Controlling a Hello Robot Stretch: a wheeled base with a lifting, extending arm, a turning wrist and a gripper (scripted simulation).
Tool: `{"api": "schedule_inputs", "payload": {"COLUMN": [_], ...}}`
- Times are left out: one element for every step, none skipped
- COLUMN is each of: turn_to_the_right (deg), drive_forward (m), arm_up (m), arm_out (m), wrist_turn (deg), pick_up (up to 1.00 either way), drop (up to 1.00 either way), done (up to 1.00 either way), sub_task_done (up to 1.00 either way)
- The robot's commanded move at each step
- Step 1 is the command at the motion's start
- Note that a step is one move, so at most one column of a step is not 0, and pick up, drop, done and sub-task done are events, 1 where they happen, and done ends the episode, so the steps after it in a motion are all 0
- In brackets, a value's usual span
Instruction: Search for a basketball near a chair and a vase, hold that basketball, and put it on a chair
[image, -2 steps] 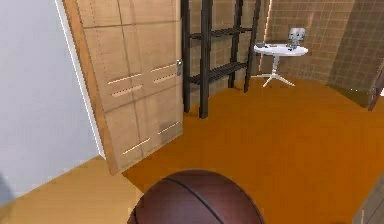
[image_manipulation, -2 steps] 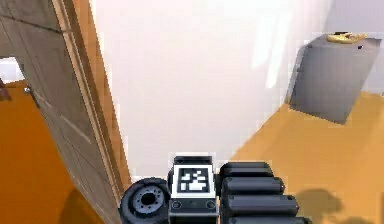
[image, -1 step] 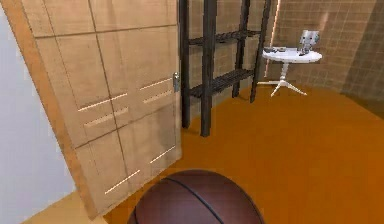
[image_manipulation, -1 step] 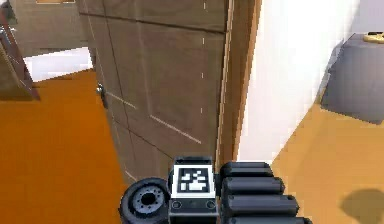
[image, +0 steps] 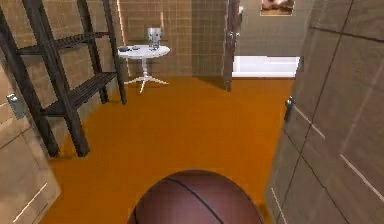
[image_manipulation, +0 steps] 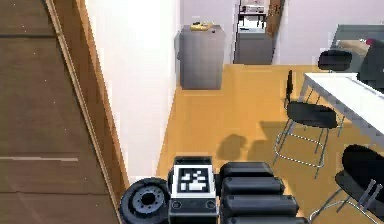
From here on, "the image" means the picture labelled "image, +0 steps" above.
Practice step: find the brown basketball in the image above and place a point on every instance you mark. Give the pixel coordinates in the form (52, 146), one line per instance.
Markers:
(195, 200)

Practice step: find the dark brown room door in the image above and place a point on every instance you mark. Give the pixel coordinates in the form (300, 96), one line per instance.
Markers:
(231, 43)

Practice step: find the small dark flat object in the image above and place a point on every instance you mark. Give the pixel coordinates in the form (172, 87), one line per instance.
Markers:
(123, 49)

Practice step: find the silver vase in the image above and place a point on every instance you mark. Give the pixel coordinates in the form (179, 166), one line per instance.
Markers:
(154, 37)

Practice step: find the dark wooden shelf rack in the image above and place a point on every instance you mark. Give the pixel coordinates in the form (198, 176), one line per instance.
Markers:
(63, 76)

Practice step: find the white round pedestal table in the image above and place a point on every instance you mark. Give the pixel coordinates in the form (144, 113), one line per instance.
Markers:
(145, 55)

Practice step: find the framed wall picture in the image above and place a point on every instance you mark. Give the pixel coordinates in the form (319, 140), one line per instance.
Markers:
(277, 7)

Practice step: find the brown panelled room door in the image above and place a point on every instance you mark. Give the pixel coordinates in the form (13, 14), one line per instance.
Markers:
(336, 126)

